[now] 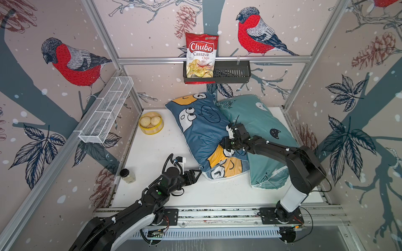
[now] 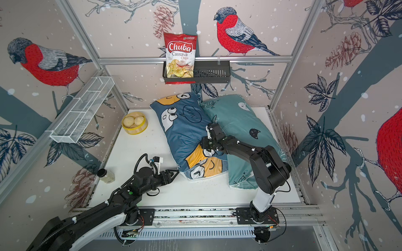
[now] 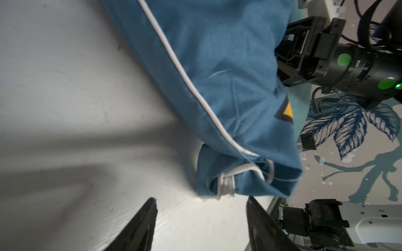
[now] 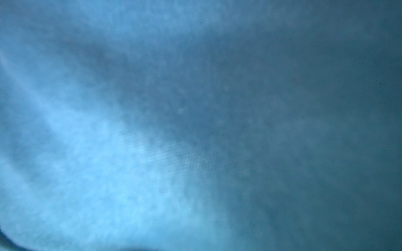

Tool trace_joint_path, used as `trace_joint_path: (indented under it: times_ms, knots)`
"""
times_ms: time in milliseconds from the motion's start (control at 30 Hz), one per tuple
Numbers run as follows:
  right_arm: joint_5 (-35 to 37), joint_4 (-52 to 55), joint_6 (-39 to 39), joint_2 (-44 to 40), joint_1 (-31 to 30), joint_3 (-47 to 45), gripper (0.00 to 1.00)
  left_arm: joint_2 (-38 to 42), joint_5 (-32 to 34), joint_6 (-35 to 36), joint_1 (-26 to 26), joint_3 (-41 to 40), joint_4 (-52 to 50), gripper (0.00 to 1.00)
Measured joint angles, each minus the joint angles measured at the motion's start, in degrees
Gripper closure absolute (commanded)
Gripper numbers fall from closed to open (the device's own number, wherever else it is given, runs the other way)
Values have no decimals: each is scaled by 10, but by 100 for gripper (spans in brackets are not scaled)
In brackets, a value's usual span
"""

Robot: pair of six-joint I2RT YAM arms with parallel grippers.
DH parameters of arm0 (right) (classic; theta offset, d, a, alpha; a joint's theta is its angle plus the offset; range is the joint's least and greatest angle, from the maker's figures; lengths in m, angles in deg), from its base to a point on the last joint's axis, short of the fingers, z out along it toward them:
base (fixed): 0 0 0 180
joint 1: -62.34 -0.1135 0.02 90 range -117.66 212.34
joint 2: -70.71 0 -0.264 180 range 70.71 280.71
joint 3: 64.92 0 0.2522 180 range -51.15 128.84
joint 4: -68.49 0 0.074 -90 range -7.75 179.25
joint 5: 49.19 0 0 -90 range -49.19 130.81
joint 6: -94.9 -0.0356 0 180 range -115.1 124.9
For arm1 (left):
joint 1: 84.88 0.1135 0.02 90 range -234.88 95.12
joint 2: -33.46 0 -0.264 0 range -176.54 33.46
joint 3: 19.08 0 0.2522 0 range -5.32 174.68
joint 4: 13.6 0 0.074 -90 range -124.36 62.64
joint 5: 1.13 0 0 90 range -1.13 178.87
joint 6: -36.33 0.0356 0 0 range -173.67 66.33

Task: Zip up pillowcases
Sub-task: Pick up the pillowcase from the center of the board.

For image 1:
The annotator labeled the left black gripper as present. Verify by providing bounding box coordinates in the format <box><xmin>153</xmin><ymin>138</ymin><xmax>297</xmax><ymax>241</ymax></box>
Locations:
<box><xmin>168</xmin><ymin>169</ymin><xmax>203</xmax><ymax>195</ymax></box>

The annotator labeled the teal cat pillow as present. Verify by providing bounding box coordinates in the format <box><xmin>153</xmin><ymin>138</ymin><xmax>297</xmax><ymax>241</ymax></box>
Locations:
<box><xmin>216</xmin><ymin>95</ymin><xmax>298</xmax><ymax>189</ymax></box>

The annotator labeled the blue cartoon pillow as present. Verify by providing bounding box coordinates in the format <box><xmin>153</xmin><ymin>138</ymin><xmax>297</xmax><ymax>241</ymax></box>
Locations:
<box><xmin>165</xmin><ymin>93</ymin><xmax>250</xmax><ymax>181</ymax></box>

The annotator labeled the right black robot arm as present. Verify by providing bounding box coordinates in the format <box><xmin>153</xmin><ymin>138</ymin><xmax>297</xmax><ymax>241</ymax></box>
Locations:
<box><xmin>220</xmin><ymin>123</ymin><xmax>327</xmax><ymax>221</ymax></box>

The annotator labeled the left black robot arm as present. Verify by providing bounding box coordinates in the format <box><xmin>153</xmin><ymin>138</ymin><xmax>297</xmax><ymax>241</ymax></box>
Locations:
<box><xmin>69</xmin><ymin>167</ymin><xmax>202</xmax><ymax>251</ymax></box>

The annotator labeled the small black-lidded jar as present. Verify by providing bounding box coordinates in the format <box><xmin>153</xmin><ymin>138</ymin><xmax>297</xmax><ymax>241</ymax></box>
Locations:
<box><xmin>119</xmin><ymin>168</ymin><xmax>136</xmax><ymax>184</ymax></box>

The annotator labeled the yellow tub of biscuits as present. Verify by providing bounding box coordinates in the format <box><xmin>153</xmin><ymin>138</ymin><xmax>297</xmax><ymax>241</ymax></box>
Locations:
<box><xmin>139</xmin><ymin>111</ymin><xmax>164</xmax><ymax>135</ymax></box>

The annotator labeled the red Chuba chips bag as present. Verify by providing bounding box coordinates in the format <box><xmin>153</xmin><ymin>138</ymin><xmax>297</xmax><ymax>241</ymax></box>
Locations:
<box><xmin>184</xmin><ymin>33</ymin><xmax>219</xmax><ymax>84</ymax></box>

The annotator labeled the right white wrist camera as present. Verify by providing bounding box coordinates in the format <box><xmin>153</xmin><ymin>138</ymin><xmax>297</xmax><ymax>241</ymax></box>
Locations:
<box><xmin>226</xmin><ymin>125</ymin><xmax>234</xmax><ymax>139</ymax></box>

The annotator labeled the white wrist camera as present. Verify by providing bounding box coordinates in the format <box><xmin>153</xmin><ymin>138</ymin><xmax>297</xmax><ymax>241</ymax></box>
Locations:
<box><xmin>173</xmin><ymin>156</ymin><xmax>186</xmax><ymax>167</ymax></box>
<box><xmin>226</xmin><ymin>125</ymin><xmax>234</xmax><ymax>139</ymax></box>

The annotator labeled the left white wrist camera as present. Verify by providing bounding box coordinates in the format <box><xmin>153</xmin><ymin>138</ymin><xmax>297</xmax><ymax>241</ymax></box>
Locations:
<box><xmin>173</xmin><ymin>156</ymin><xmax>186</xmax><ymax>167</ymax></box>

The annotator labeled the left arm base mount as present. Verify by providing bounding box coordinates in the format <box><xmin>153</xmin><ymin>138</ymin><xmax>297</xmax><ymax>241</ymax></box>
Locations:
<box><xmin>151</xmin><ymin>209</ymin><xmax>179</xmax><ymax>228</ymax></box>

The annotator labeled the black wire wall basket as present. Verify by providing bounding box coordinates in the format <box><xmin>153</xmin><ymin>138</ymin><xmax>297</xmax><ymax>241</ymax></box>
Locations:
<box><xmin>183</xmin><ymin>61</ymin><xmax>251</xmax><ymax>84</ymax></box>

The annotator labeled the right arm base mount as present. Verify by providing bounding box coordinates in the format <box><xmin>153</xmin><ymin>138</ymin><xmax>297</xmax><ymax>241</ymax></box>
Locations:
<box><xmin>257</xmin><ymin>208</ymin><xmax>304</xmax><ymax>225</ymax></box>

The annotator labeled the white wire mesh shelf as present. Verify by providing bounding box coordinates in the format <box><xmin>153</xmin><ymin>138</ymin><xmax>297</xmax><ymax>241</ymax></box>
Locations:
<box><xmin>79</xmin><ymin>76</ymin><xmax>134</xmax><ymax>144</ymax></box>

